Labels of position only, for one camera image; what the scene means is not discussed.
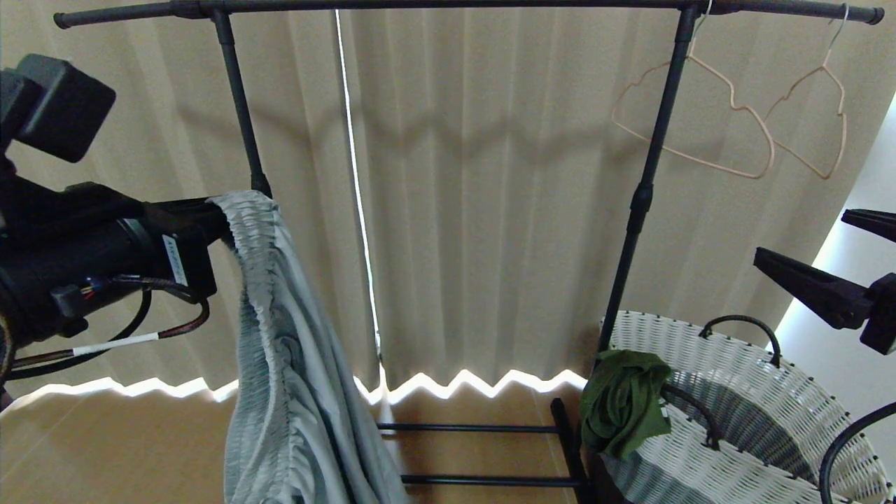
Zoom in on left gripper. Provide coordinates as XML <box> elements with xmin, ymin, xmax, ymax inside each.
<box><xmin>0</xmin><ymin>209</ymin><xmax>219</xmax><ymax>347</ymax></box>

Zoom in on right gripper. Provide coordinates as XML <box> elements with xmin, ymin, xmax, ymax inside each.
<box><xmin>754</xmin><ymin>209</ymin><xmax>896</xmax><ymax>356</ymax></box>

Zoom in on pink clothes hanger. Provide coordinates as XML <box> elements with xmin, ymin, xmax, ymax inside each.
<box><xmin>764</xmin><ymin>6</ymin><xmax>849</xmax><ymax>181</ymax></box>
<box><xmin>611</xmin><ymin>0</ymin><xmax>776</xmax><ymax>180</ymax></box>

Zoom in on pale grey shorts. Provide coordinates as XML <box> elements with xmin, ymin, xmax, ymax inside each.
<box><xmin>209</xmin><ymin>190</ymin><xmax>414</xmax><ymax>504</ymax></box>

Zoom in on white laundry basket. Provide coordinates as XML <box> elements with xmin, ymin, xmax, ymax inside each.
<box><xmin>598</xmin><ymin>311</ymin><xmax>893</xmax><ymax>504</ymax></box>

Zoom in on black clothes rack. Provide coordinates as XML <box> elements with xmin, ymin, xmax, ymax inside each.
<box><xmin>54</xmin><ymin>0</ymin><xmax>884</xmax><ymax>504</ymax></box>

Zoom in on green garment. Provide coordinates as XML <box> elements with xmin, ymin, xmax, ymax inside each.
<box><xmin>580</xmin><ymin>350</ymin><xmax>674</xmax><ymax>459</ymax></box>

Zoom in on beige curtain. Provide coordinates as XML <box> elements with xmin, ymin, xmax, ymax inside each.
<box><xmin>0</xmin><ymin>0</ymin><xmax>896</xmax><ymax>403</ymax></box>

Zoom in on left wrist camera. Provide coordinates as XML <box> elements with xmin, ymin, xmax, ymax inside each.
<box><xmin>0</xmin><ymin>55</ymin><xmax>151</xmax><ymax>235</ymax></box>

